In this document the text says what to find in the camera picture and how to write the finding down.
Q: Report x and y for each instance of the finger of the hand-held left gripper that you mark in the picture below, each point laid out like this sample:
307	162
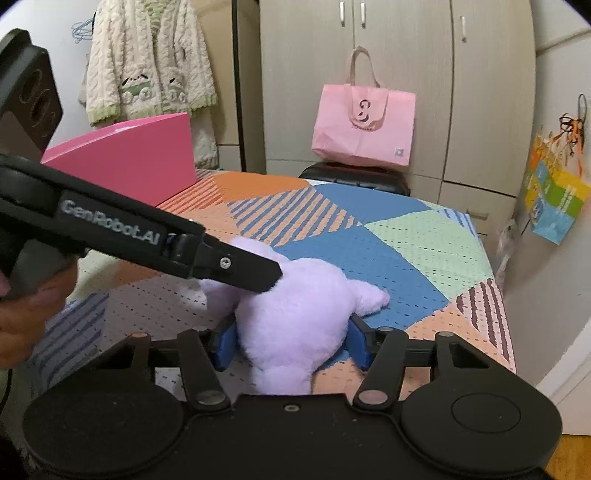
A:
258	277

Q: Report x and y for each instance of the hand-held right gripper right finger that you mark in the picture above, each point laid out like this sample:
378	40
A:
358	344

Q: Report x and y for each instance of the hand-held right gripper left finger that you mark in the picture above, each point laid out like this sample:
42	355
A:
226	346

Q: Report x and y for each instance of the purple plush toy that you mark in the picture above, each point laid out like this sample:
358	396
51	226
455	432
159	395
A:
295	318

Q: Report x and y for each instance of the pink cardboard box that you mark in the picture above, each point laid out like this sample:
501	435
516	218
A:
138	157

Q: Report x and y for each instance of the person's left hand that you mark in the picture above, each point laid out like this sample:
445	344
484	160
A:
27	318

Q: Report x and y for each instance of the white fluffy pajama pants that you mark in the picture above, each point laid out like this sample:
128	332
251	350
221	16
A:
205	143

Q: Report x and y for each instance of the black suitcase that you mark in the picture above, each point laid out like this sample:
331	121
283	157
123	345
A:
360	177

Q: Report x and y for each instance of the white fluffy panda cardigan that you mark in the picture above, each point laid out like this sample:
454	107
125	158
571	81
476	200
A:
147	55

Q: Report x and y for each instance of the white plastic bag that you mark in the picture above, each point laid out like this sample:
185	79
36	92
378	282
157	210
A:
505	258

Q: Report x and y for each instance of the pink tote bag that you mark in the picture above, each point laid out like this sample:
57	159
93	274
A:
360	134

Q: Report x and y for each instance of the black clothes rack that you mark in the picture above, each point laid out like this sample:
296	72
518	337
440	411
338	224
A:
238	92

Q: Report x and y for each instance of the beige tall cabinet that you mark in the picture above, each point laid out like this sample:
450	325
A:
219	37

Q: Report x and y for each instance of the white door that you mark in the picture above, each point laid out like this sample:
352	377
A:
572	397

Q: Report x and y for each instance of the colourful paper gift bag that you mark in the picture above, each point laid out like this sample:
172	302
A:
558	203

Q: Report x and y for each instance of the light wood wardrobe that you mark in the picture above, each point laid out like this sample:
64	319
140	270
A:
415	46

